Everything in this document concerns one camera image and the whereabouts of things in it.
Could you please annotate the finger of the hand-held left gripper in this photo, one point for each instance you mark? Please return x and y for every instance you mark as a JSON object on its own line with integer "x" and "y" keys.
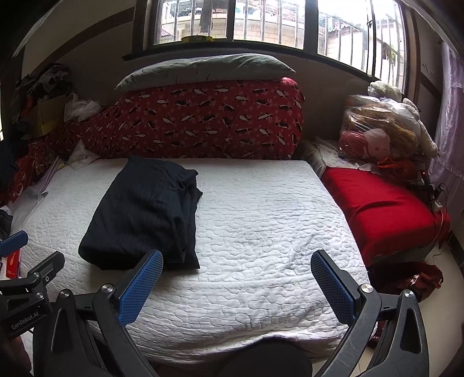
{"x": 45, "y": 268}
{"x": 12, "y": 243}

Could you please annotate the navy blue pants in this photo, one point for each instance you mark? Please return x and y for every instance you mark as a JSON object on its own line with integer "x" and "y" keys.
{"x": 145, "y": 210}

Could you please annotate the white quilted bed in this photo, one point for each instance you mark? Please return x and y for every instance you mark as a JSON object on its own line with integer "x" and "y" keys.
{"x": 253, "y": 235}

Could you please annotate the red packet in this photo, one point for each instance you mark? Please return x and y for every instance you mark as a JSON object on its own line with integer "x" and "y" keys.
{"x": 13, "y": 264}

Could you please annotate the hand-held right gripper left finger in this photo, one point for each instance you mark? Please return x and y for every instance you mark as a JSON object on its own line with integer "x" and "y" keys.
{"x": 141, "y": 286}

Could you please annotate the yellow-green tray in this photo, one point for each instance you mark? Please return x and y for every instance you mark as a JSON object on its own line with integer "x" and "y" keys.
{"x": 197, "y": 38}

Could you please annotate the plain red blanket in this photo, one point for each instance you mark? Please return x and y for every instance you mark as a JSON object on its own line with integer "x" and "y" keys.
{"x": 380, "y": 206}

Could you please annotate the pale lilac curtain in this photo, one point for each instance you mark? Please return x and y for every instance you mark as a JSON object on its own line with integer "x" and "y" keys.
{"x": 449, "y": 119}

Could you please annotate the loose white papers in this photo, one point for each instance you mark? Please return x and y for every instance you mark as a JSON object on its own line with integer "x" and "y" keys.
{"x": 49, "y": 177}

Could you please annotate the dark red cloth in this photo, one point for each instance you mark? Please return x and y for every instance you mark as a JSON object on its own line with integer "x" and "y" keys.
{"x": 409, "y": 279}

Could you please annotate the grey pillow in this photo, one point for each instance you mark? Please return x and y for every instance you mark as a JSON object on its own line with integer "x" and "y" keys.
{"x": 203, "y": 69}

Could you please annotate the yellow cardboard box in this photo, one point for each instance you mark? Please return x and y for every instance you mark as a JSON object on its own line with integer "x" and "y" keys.
{"x": 47, "y": 116}

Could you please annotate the white plastic bag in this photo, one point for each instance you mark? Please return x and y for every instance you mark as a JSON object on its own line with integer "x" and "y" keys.
{"x": 81, "y": 108}

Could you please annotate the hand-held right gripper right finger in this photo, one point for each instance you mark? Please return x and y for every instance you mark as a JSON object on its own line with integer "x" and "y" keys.
{"x": 331, "y": 282}

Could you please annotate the orange-red plastic bag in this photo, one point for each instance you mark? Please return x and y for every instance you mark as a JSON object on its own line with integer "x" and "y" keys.
{"x": 395, "y": 166}

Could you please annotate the red printed blanket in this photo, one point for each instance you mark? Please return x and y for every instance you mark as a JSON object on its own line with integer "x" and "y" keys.
{"x": 217, "y": 116}

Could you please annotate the clear bag of plush toys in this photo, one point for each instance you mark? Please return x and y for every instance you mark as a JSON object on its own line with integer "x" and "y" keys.
{"x": 377, "y": 123}

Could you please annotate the cardboard box with clothes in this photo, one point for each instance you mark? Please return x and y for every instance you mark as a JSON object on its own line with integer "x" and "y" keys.
{"x": 40, "y": 83}

